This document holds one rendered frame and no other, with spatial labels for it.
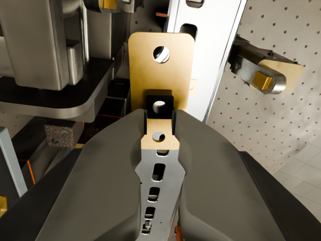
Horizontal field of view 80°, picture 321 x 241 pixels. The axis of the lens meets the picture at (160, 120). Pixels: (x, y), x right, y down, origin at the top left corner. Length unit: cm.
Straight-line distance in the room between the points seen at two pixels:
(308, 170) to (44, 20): 254
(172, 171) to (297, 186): 225
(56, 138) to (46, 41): 22
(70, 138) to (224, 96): 60
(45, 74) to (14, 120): 78
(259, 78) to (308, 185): 247
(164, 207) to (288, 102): 64
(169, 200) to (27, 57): 57
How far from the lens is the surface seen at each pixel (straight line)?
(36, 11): 23
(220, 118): 86
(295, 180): 263
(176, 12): 39
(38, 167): 56
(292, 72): 44
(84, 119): 39
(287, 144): 109
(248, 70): 41
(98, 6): 30
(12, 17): 24
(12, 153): 40
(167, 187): 63
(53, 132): 41
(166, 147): 15
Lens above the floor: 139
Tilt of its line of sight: 57 degrees down
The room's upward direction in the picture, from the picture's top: 178 degrees clockwise
